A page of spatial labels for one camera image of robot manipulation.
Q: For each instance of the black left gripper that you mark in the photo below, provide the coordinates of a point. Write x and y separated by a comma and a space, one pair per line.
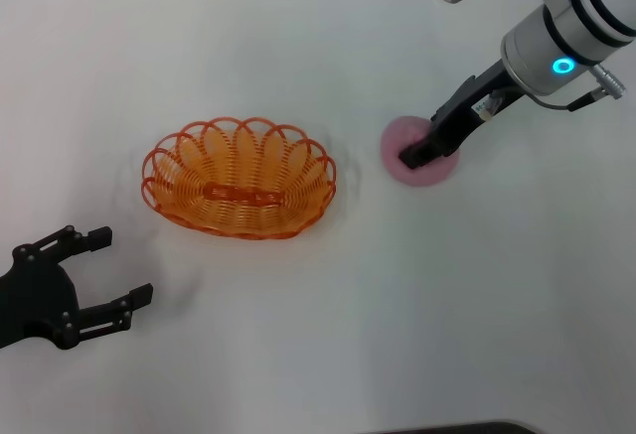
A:
40, 300

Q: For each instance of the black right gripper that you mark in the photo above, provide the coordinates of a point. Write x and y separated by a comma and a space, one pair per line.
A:
462, 116

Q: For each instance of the pink peach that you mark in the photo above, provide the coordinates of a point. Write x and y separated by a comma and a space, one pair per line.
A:
397, 136

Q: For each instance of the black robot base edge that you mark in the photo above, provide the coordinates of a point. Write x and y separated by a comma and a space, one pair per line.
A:
472, 429

